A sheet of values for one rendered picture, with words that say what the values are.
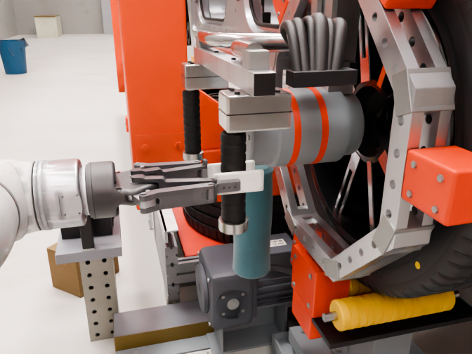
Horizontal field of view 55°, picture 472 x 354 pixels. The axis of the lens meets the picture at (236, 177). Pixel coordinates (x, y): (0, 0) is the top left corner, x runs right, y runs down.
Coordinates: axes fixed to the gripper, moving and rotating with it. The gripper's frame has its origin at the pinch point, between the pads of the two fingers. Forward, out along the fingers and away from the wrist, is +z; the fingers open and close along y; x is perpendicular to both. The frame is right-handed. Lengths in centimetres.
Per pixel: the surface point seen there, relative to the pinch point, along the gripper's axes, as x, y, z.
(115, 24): 12, -253, -11
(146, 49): 13, -60, -7
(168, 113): -4, -60, -2
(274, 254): -40, -43, 23
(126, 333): -70, -58, -19
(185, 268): -58, -70, 2
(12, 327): -83, -88, -58
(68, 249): -38, -56, -31
